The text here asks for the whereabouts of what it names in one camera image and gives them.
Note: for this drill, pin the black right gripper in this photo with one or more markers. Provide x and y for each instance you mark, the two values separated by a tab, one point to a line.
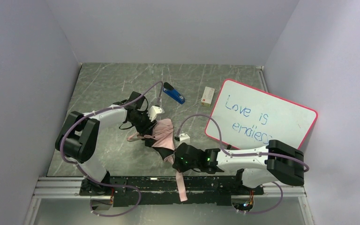
174	152

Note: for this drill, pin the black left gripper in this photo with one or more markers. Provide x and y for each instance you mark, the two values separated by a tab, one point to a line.
148	131

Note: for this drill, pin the pink and black folding umbrella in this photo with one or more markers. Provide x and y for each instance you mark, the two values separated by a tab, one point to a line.
160	140

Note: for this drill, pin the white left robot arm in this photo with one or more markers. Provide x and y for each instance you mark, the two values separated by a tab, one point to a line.
78	137

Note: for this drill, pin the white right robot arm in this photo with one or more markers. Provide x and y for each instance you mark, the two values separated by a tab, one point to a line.
276	161

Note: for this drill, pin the blue and black stapler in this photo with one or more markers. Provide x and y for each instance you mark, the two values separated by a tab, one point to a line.
173	93

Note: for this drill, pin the small white staple box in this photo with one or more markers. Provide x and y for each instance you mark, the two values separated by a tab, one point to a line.
207	96

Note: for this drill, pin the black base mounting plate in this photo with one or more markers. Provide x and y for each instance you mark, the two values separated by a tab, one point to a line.
164	190

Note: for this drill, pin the pink framed whiteboard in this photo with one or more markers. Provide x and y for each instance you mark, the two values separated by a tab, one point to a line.
245	117

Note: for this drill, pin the aluminium rail frame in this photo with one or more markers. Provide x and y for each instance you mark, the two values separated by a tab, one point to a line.
69	187

